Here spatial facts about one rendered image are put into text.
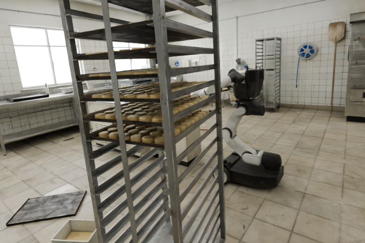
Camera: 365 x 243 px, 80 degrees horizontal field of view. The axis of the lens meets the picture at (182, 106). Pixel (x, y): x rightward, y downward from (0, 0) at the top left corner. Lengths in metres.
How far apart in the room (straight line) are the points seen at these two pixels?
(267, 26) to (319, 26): 1.19
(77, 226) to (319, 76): 5.73
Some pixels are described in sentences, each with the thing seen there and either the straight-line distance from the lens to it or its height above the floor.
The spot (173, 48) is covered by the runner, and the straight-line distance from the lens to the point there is 0.87.
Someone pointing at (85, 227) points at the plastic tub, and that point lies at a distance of 2.19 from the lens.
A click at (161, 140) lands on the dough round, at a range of 0.87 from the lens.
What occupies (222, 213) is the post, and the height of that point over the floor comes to 0.34.
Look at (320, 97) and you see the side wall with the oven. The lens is 6.36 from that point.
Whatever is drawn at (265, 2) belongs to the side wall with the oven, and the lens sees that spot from 6.67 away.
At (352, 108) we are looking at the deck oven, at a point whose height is 0.27.
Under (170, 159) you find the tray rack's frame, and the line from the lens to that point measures 0.82.
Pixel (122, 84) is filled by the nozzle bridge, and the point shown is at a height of 1.13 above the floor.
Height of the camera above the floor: 1.35
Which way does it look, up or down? 11 degrees down
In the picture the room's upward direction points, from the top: 4 degrees counter-clockwise
